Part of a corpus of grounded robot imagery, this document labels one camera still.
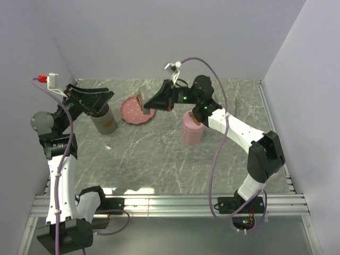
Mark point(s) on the pink cylindrical container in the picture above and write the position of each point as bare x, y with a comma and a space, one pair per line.
191, 135

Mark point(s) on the aluminium rail frame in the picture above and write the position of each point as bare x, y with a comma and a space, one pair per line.
182, 206

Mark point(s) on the grey cylindrical container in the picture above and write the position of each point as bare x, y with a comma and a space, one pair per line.
105, 121

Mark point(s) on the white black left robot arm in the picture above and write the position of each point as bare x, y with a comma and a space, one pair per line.
69, 220

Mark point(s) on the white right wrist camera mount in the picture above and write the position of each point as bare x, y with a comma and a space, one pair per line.
174, 70

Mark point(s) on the grey round lid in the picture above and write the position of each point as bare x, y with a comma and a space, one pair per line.
143, 96

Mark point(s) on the pink round lid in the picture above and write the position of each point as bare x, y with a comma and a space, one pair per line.
188, 123

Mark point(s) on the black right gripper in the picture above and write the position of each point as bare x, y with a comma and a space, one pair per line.
164, 99

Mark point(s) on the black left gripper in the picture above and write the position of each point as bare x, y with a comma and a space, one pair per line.
93, 99

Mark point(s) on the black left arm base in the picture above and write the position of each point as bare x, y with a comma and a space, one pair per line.
111, 207

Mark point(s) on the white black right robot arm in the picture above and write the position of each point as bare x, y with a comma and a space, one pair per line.
264, 150

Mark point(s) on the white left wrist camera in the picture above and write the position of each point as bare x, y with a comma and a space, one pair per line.
52, 81

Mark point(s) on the pink dotted plate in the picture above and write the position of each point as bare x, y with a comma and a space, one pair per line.
132, 113

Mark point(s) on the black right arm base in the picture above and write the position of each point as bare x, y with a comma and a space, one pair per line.
243, 219

